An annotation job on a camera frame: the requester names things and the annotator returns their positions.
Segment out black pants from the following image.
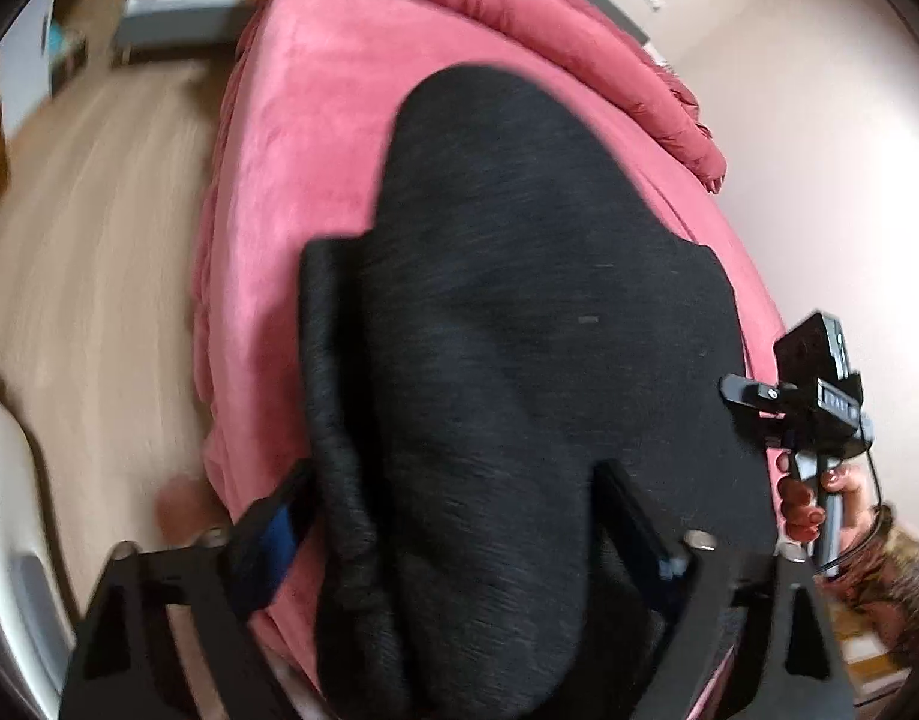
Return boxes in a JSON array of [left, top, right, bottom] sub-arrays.
[[300, 65, 777, 718]]

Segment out right hand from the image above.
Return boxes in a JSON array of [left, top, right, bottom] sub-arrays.
[[777, 452, 876, 550]]

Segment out white plastic bin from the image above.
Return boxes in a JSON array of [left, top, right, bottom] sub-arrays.
[[0, 400, 74, 718]]

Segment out pink bed blanket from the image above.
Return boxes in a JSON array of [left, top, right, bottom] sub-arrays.
[[193, 0, 782, 514]]

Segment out red rolled duvet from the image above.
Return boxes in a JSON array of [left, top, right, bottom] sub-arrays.
[[259, 0, 726, 193]]

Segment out wooden white cabinet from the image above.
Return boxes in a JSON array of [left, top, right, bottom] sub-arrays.
[[0, 0, 61, 140]]

